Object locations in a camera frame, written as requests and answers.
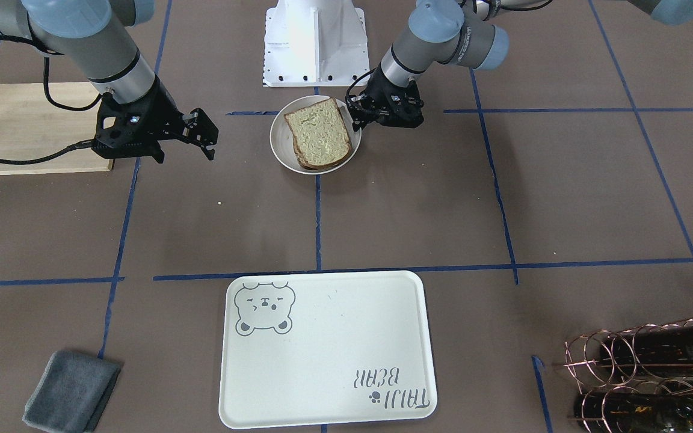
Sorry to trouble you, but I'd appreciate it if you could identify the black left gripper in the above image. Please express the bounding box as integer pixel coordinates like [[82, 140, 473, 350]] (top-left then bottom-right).
[[345, 67, 424, 132]]

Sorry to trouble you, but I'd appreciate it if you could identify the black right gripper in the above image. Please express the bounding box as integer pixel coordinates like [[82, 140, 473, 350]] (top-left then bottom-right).
[[91, 77, 219, 164]]

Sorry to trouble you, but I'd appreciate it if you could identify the bread slice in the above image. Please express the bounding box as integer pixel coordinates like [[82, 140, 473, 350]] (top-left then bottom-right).
[[294, 146, 354, 170], [284, 97, 352, 147]]

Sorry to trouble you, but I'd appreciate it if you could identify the white round plate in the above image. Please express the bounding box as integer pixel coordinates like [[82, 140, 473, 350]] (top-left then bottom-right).
[[269, 95, 362, 174]]

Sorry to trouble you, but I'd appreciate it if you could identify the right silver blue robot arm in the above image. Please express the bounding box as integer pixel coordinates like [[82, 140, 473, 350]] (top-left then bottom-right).
[[0, 1, 219, 165]]

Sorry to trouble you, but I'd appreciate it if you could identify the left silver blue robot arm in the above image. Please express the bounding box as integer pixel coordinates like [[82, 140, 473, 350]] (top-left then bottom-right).
[[363, 1, 693, 148]]

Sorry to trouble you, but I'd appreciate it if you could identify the cream bear tray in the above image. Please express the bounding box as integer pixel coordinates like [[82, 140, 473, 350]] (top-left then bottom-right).
[[218, 271, 438, 429]]

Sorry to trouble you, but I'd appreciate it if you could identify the wooden cutting board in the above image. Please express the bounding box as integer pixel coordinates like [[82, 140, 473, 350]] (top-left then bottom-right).
[[0, 83, 114, 176]]

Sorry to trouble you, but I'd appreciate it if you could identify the dark grey folded cloth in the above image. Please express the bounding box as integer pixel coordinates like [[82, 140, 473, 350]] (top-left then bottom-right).
[[22, 350, 122, 432]]

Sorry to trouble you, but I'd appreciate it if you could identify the front green wine bottle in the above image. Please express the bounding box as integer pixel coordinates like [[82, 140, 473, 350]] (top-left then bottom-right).
[[573, 391, 693, 432]]

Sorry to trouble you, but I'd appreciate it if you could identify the green wine bottle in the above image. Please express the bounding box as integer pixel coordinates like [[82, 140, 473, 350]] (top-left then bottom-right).
[[599, 325, 693, 378], [573, 391, 693, 432]]

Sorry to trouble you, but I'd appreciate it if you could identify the middle green wine bottle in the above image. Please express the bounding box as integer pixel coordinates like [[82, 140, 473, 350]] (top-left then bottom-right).
[[599, 325, 693, 378]]

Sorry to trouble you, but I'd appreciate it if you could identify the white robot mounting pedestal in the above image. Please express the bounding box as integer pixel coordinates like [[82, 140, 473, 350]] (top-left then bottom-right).
[[262, 1, 369, 87]]

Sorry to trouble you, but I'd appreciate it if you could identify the copper wire bottle rack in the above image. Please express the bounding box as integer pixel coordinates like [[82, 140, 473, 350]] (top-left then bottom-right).
[[556, 318, 693, 432]]

